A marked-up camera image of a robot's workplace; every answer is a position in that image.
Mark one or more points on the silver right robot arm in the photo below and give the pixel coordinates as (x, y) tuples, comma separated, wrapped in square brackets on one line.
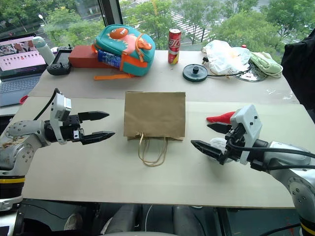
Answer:
[(295, 182)]

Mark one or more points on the white purple-rimmed cup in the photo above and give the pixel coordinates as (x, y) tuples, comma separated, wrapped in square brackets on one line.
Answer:
[(54, 51)]

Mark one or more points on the brown paper bag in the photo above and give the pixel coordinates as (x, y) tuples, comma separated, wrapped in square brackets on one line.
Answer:
[(155, 113)]

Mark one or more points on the teal dinosaur kids backpack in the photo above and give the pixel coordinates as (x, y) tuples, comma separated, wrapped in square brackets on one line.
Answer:
[(134, 67)]

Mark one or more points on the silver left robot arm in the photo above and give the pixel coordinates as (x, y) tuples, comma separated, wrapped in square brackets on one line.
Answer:
[(24, 130)]

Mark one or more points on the white sneaker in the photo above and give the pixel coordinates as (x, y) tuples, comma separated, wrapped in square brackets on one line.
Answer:
[(73, 221)]

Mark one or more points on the cream cardboard table sheet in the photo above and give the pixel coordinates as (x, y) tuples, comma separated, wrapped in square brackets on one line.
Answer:
[(98, 177)]

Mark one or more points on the black round kettle base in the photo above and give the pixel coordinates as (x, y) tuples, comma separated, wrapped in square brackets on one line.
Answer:
[(190, 75)]

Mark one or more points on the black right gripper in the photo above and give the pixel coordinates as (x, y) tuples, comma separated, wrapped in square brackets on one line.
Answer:
[(235, 135)]

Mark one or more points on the black garment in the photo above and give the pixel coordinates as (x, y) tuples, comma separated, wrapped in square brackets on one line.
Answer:
[(300, 68)]

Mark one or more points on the silver round table grommet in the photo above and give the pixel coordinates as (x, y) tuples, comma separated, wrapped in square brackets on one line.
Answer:
[(251, 77)]

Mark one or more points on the black handheld screen controller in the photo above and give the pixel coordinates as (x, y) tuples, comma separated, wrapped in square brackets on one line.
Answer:
[(61, 60)]

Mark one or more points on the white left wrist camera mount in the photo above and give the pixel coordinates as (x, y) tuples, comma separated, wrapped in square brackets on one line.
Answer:
[(59, 108)]

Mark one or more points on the grey open laptop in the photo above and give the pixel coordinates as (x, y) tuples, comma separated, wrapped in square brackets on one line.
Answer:
[(19, 83)]

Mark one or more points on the white object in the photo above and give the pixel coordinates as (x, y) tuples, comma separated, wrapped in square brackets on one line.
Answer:
[(217, 142)]

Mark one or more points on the red rectangular box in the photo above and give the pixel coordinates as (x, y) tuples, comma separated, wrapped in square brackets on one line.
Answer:
[(81, 57)]

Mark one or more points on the white plastic bag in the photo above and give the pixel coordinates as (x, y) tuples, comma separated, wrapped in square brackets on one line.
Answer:
[(221, 54)]

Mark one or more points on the red cola can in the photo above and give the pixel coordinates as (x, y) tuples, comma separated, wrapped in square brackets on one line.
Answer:
[(174, 46)]

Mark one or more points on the black window mullion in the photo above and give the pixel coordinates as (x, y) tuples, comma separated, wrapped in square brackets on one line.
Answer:
[(109, 12)]

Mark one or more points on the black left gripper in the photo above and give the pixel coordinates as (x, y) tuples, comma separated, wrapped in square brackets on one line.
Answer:
[(70, 130)]

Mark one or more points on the blue plastic packet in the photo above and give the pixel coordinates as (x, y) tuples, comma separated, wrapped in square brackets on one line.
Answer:
[(109, 59)]

